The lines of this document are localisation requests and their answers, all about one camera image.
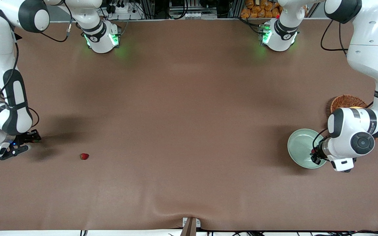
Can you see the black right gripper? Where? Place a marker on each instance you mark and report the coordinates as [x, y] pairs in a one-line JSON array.
[[27, 137]]

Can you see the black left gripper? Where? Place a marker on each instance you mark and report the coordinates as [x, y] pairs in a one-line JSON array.
[[319, 152]]

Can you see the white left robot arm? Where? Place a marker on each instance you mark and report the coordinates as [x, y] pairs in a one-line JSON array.
[[369, 49]]

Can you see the pale green plate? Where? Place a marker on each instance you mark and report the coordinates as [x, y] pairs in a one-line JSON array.
[[299, 147]]

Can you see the brown wicker basket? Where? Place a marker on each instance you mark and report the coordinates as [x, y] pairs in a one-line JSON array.
[[345, 101]]

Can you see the brown table cover mat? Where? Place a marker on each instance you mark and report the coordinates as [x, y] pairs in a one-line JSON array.
[[162, 183]]

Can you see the white power strip with plugs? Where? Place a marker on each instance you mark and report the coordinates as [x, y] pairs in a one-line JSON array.
[[126, 14]]

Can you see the orange bread rolls pile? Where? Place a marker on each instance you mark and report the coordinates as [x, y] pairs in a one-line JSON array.
[[253, 12]]

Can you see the white socket bar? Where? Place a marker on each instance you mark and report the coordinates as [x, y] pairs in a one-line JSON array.
[[192, 15]]

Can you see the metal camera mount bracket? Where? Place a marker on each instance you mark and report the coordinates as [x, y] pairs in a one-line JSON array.
[[191, 226]]

